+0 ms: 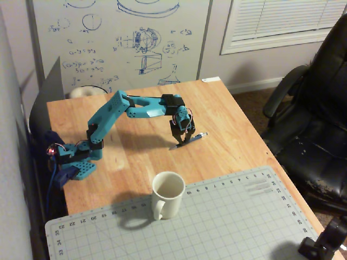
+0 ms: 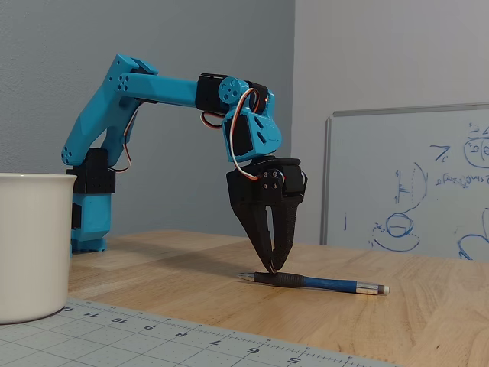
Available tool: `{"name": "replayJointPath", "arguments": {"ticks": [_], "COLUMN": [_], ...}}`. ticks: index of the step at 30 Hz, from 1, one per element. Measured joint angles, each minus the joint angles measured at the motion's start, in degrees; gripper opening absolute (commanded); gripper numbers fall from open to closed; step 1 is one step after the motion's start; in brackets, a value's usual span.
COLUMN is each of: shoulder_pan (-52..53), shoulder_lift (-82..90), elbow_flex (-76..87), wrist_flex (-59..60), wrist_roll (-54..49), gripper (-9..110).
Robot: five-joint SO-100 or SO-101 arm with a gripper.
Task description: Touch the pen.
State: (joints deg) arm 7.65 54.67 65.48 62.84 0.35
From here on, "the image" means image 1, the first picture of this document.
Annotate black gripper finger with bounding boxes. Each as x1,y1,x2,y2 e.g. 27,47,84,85
182,127,196,146
170,125,183,147

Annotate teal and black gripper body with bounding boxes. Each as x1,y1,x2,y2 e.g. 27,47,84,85
170,106,196,134

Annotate blue and black pen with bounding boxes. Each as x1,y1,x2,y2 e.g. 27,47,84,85
168,132,209,151

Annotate cream ceramic mug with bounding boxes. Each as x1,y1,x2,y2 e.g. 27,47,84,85
151,171,187,220

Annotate grey gridded cutting mat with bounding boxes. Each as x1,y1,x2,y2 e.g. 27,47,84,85
44,165,319,260

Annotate whiteboard with blue drawings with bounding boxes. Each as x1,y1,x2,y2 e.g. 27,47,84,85
26,0,214,94

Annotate white round spool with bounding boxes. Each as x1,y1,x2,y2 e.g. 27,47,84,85
69,86,108,99

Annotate dark blue table clamp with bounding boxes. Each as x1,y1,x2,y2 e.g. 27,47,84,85
44,130,79,189

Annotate white window blinds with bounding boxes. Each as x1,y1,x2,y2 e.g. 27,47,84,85
220,0,347,56

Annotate dark grey flat panel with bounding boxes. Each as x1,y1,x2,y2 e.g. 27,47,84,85
28,56,66,136

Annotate black leather office chair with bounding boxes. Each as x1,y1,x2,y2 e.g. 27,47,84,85
261,12,347,215

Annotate blue cable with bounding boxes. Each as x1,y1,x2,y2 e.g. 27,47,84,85
47,159,59,217

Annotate black camera stand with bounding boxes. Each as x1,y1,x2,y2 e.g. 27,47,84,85
297,216,347,260

